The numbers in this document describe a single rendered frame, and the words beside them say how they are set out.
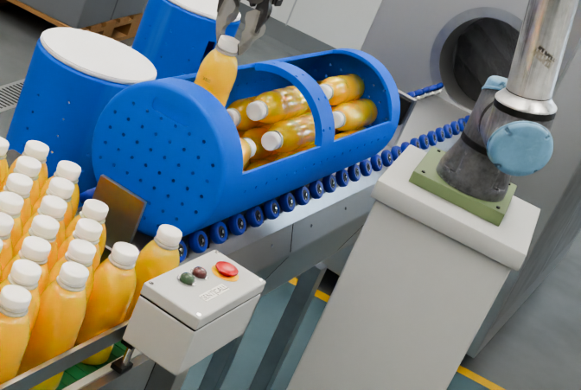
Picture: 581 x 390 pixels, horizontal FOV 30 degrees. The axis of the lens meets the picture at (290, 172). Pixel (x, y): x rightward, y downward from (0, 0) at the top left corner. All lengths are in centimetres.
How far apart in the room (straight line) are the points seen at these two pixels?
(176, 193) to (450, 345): 66
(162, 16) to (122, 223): 142
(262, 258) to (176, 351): 78
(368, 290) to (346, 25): 508
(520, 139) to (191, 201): 60
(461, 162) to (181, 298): 84
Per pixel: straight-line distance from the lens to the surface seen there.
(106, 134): 197
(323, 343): 226
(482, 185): 216
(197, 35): 321
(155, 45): 324
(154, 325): 153
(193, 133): 187
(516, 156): 200
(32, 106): 249
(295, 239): 240
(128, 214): 187
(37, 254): 152
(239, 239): 215
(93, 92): 241
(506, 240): 211
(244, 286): 161
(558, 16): 195
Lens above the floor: 183
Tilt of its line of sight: 20 degrees down
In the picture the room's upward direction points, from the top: 23 degrees clockwise
